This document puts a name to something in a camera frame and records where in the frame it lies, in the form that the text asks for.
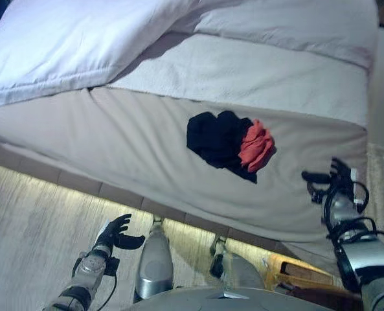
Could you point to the red garment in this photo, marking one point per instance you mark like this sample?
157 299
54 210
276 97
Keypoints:
256 149

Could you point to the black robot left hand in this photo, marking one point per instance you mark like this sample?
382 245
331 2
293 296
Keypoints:
114 234

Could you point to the bed with white bedding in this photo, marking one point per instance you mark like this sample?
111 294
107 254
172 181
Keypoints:
130 139

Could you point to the white duvet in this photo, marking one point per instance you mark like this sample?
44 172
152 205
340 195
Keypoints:
81 42

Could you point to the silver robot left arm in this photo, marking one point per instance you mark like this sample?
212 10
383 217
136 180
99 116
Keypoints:
85 275

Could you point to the silver robot left leg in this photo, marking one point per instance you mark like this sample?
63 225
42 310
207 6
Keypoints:
154 259

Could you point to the grey robot torso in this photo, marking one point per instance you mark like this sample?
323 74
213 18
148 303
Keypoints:
227 299

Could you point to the white textured bedspread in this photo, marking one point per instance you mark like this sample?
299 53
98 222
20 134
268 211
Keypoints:
259 77

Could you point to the woven wicker basket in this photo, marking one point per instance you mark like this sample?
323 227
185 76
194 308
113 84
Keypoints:
295 269

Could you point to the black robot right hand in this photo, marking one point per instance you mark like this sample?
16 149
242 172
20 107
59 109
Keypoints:
340 181

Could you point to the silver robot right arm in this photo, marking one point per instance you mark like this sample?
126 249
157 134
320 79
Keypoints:
366 259

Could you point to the black garment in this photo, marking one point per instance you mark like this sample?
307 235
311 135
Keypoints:
214 139

